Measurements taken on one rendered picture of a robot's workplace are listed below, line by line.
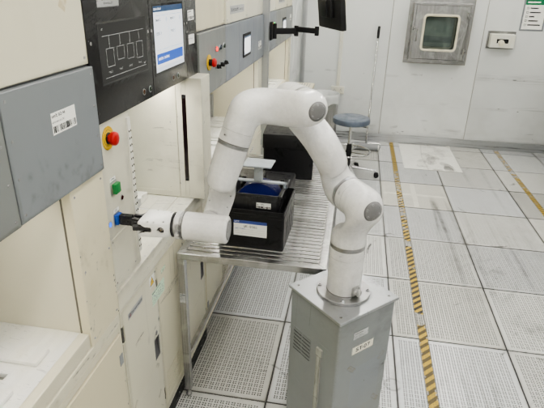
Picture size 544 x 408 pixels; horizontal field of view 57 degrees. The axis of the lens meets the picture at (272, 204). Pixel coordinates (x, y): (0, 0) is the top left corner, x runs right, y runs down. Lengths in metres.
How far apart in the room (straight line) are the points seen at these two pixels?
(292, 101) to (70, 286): 0.77
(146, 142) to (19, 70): 1.16
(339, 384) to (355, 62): 4.72
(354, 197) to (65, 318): 0.91
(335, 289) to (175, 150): 0.93
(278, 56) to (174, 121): 2.95
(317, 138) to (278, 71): 3.58
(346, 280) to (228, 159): 0.63
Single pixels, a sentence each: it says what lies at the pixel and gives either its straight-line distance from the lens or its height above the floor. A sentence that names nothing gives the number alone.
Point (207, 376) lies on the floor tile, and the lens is 2.58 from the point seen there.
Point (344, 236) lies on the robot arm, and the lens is 1.64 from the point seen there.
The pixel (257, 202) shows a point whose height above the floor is 0.95.
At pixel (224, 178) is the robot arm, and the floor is 1.26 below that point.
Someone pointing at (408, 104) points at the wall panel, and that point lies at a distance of 6.22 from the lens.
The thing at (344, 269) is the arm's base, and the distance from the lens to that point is 1.71.
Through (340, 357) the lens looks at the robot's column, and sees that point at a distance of 1.77.
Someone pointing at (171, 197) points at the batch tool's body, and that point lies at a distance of 2.27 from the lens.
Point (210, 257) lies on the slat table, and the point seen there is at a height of 0.76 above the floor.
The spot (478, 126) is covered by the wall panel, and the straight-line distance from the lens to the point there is 6.40.
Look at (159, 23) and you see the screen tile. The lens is 1.81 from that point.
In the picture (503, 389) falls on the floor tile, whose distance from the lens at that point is 2.78.
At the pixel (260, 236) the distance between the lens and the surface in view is 2.01.
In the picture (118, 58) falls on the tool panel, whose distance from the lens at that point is 1.52.
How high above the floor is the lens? 1.76
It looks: 24 degrees down
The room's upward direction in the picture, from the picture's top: 2 degrees clockwise
